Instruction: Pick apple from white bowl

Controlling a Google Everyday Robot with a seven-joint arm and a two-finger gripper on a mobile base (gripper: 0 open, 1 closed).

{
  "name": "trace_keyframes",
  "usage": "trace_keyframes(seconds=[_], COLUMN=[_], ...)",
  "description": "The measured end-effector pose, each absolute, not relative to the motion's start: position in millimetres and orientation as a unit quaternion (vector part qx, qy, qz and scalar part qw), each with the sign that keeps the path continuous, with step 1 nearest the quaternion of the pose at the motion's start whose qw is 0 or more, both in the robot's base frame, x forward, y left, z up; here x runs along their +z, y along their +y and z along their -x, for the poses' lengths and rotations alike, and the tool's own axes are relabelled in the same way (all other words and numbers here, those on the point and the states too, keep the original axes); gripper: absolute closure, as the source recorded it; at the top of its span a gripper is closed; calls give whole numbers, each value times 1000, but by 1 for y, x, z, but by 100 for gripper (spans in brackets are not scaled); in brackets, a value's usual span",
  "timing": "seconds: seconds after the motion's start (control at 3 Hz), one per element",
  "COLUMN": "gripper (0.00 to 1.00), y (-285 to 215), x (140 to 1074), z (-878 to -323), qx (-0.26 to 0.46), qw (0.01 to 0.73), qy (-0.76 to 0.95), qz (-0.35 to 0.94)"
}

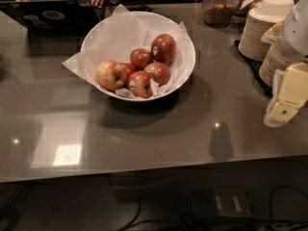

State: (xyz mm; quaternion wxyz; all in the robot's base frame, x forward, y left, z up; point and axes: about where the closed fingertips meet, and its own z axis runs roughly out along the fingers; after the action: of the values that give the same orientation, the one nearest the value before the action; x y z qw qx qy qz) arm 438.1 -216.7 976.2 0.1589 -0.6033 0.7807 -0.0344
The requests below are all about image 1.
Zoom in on red apple centre back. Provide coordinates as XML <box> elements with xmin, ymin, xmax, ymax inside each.
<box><xmin>130</xmin><ymin>48</ymin><xmax>153</xmax><ymax>70</ymax></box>

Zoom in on black laptop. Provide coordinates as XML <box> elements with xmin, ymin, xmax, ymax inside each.
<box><xmin>0</xmin><ymin>0</ymin><xmax>100</xmax><ymax>33</ymax></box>

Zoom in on yellow-red apple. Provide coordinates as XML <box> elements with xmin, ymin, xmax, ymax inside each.
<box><xmin>95</xmin><ymin>60</ymin><xmax>127</xmax><ymax>91</ymax></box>

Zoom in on tall stack paper plates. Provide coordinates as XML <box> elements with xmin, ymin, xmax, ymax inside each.
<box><xmin>238</xmin><ymin>8</ymin><xmax>273</xmax><ymax>62</ymax></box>

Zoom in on black cable under table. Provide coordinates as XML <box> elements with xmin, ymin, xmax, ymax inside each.
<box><xmin>116</xmin><ymin>176</ymin><xmax>308</xmax><ymax>231</ymax></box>

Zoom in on front stack paper plates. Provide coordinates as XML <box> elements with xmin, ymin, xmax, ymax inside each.
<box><xmin>259</xmin><ymin>43</ymin><xmax>291</xmax><ymax>87</ymax></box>

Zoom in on large red apple with sticker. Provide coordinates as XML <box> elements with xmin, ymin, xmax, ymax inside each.
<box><xmin>151</xmin><ymin>34</ymin><xmax>176</xmax><ymax>64</ymax></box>

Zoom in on dark box under table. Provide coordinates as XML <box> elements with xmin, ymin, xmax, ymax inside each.
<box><xmin>190</xmin><ymin>188</ymin><xmax>255</xmax><ymax>219</ymax></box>

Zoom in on white paper bowls stack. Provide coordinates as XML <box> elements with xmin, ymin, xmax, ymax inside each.
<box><xmin>249</xmin><ymin>0</ymin><xmax>295</xmax><ymax>23</ymax></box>

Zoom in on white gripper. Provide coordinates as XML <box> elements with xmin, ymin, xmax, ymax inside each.
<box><xmin>270</xmin><ymin>0</ymin><xmax>308</xmax><ymax>124</ymax></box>

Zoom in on glass jar with cereal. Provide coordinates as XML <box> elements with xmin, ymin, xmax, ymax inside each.
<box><xmin>202</xmin><ymin>0</ymin><xmax>240</xmax><ymax>27</ymax></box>

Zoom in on white paper liner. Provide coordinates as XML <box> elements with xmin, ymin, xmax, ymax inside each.
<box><xmin>62</xmin><ymin>4</ymin><xmax>194</xmax><ymax>100</ymax></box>

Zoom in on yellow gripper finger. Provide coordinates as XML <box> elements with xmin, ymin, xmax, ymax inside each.
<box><xmin>264</xmin><ymin>69</ymin><xmax>284</xmax><ymax>128</ymax></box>

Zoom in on red apple front with sticker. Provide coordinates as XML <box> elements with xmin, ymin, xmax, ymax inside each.
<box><xmin>127</xmin><ymin>70</ymin><xmax>152</xmax><ymax>98</ymax></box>

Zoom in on small red apple hidden middle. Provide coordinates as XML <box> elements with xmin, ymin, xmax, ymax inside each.
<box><xmin>121</xmin><ymin>63</ymin><xmax>136</xmax><ymax>76</ymax></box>

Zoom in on red apple right front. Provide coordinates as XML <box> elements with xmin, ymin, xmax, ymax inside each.
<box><xmin>144</xmin><ymin>62</ymin><xmax>170</xmax><ymax>86</ymax></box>

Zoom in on black mat under plates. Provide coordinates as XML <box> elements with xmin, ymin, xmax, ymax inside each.
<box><xmin>234</xmin><ymin>40</ymin><xmax>272</xmax><ymax>98</ymax></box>

